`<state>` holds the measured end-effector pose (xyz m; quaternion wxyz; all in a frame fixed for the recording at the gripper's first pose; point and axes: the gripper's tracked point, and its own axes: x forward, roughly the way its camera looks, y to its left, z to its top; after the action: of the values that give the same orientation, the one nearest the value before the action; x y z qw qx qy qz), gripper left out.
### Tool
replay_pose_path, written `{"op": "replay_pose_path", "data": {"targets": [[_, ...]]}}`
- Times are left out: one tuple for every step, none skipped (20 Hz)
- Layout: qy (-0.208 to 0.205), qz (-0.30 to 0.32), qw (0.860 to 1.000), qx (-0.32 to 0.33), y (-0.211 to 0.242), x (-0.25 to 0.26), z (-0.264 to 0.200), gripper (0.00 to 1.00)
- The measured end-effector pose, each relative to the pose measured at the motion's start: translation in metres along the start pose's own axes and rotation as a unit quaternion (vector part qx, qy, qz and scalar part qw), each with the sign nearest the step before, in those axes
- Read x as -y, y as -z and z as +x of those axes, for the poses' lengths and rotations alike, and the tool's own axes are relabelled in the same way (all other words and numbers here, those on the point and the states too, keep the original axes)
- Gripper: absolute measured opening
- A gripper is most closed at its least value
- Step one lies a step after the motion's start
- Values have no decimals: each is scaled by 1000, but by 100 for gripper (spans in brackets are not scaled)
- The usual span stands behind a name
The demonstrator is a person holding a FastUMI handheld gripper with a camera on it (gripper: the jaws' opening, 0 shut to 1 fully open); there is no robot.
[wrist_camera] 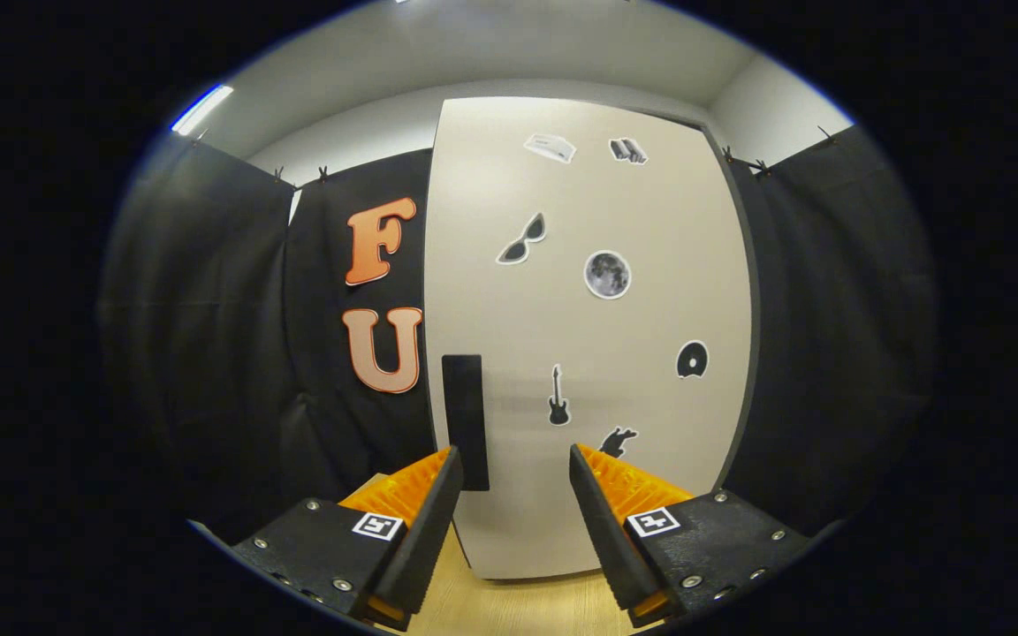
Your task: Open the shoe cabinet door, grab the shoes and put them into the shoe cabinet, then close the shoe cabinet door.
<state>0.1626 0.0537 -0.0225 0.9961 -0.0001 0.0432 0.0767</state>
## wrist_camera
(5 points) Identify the black door handle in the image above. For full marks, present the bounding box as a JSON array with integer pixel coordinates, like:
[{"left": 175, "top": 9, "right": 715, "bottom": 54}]
[{"left": 442, "top": 354, "right": 490, "bottom": 492}]

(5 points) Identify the ceiling strip light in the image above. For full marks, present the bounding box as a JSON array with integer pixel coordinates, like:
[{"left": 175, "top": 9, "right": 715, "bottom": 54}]
[{"left": 171, "top": 84, "right": 234, "bottom": 136}]

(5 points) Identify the black backdrop cloth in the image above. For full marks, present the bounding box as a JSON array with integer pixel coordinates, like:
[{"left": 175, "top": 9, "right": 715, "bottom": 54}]
[{"left": 98, "top": 124, "right": 938, "bottom": 549}]

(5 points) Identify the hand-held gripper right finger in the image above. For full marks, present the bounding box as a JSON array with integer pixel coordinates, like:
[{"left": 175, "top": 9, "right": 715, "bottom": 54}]
[{"left": 568, "top": 442, "right": 815, "bottom": 630}]

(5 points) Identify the beige shoe cabinet door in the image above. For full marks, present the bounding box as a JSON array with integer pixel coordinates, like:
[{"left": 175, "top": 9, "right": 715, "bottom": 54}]
[{"left": 423, "top": 95, "right": 753, "bottom": 581}]

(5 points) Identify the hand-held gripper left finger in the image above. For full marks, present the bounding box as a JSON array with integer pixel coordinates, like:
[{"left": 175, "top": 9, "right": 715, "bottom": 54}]
[{"left": 231, "top": 444, "right": 466, "bottom": 632}]

